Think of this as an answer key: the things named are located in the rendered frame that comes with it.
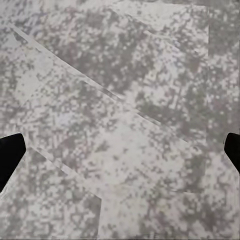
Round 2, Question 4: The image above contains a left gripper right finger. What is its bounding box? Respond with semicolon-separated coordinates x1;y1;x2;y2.
224;132;240;173

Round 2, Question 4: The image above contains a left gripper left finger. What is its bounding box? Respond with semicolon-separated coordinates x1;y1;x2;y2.
0;133;26;193

